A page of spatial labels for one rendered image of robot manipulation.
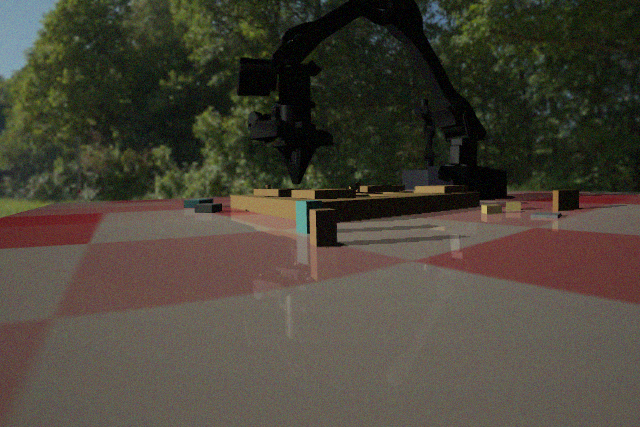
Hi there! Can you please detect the tan square puzzle board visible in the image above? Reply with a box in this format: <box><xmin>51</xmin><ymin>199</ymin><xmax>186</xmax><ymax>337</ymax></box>
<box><xmin>230</xmin><ymin>183</ymin><xmax>480</xmax><ymax>222</ymax></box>

